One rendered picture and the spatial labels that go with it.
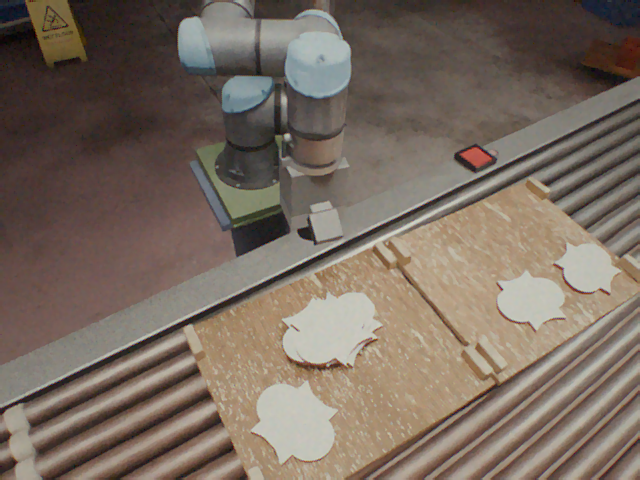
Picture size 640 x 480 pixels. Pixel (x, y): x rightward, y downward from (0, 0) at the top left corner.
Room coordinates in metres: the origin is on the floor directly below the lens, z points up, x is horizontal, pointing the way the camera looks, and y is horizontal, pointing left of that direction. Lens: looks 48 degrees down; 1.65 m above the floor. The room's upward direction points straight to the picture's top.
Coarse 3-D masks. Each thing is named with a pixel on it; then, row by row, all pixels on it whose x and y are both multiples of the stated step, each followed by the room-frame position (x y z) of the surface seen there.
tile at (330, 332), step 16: (320, 304) 0.46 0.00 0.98; (336, 304) 0.46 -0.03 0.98; (352, 304) 0.46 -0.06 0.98; (304, 320) 0.43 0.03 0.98; (320, 320) 0.43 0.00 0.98; (336, 320) 0.43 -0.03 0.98; (352, 320) 0.43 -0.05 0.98; (304, 336) 0.40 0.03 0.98; (320, 336) 0.40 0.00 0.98; (336, 336) 0.40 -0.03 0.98; (352, 336) 0.40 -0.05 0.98; (368, 336) 0.40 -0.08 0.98; (304, 352) 0.37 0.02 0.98; (320, 352) 0.37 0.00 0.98; (336, 352) 0.37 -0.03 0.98
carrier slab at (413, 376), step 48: (288, 288) 0.53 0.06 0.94; (336, 288) 0.53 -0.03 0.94; (384, 288) 0.53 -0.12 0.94; (240, 336) 0.42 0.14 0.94; (384, 336) 0.42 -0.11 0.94; (432, 336) 0.42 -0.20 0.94; (240, 384) 0.33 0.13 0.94; (288, 384) 0.33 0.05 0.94; (336, 384) 0.33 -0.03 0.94; (384, 384) 0.33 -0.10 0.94; (432, 384) 0.33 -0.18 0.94; (480, 384) 0.33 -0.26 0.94; (240, 432) 0.25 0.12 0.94; (336, 432) 0.26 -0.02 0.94; (384, 432) 0.25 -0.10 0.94
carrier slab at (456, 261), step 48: (528, 192) 0.80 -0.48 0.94; (432, 240) 0.65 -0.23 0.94; (480, 240) 0.65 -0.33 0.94; (528, 240) 0.65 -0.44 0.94; (576, 240) 0.65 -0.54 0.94; (432, 288) 0.53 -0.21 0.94; (480, 288) 0.52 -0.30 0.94; (624, 288) 0.52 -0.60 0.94; (480, 336) 0.42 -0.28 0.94; (528, 336) 0.42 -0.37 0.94
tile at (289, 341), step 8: (312, 304) 0.47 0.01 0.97; (304, 312) 0.45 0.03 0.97; (288, 320) 0.44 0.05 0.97; (296, 320) 0.43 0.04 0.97; (288, 328) 0.42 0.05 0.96; (288, 336) 0.40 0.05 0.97; (296, 336) 0.40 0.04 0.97; (288, 344) 0.39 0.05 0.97; (288, 352) 0.37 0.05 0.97; (296, 352) 0.37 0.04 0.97; (296, 360) 0.36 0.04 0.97
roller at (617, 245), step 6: (636, 222) 0.73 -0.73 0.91; (630, 228) 0.70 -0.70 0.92; (636, 228) 0.70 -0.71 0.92; (618, 234) 0.69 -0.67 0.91; (624, 234) 0.68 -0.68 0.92; (630, 234) 0.68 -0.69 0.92; (636, 234) 0.68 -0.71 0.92; (612, 240) 0.67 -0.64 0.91; (618, 240) 0.66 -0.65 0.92; (624, 240) 0.66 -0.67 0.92; (630, 240) 0.66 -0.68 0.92; (636, 240) 0.67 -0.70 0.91; (606, 246) 0.65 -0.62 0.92; (612, 246) 0.64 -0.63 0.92; (618, 246) 0.65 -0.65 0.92; (624, 246) 0.65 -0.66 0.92; (630, 246) 0.65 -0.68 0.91; (612, 252) 0.63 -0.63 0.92; (618, 252) 0.63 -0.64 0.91; (624, 252) 0.64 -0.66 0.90
